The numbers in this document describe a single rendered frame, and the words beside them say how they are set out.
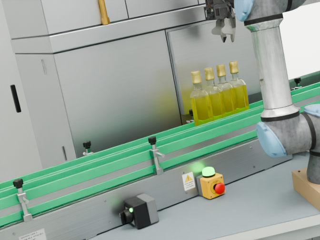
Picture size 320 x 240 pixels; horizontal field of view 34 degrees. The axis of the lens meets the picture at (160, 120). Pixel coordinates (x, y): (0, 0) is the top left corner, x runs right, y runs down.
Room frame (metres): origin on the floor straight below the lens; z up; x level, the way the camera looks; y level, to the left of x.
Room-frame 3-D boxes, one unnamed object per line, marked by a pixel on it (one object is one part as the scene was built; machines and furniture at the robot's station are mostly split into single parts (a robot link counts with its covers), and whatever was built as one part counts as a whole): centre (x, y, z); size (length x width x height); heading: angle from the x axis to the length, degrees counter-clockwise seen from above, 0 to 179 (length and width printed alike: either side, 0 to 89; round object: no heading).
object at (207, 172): (1.76, -0.13, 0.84); 0.04 x 0.04 x 0.03
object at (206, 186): (1.75, -0.13, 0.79); 0.07 x 0.07 x 0.07; 26
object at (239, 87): (2.06, -0.32, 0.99); 0.06 x 0.06 x 0.21; 26
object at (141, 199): (1.63, 0.12, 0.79); 0.08 x 0.08 x 0.08; 26
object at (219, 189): (1.71, -0.15, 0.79); 0.04 x 0.03 x 0.04; 116
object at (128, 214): (1.60, 0.17, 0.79); 0.04 x 0.03 x 0.04; 26
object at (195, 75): (1.99, -0.17, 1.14); 0.04 x 0.04 x 0.04
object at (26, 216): (1.49, 0.44, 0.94); 0.07 x 0.04 x 0.13; 26
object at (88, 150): (1.85, 0.28, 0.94); 0.07 x 0.04 x 0.13; 26
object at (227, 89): (2.04, -0.27, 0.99); 0.06 x 0.06 x 0.21; 26
